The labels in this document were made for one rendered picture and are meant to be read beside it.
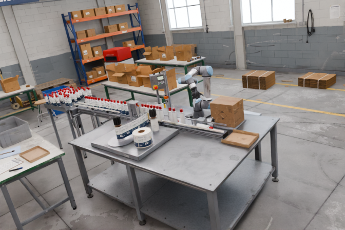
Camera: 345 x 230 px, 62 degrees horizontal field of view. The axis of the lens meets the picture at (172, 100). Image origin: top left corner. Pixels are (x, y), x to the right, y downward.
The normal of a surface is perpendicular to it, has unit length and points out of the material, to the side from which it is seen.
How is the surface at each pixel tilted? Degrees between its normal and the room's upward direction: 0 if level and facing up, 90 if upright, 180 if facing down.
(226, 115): 90
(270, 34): 90
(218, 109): 90
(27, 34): 90
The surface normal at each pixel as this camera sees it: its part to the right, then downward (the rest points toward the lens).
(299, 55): -0.72, 0.33
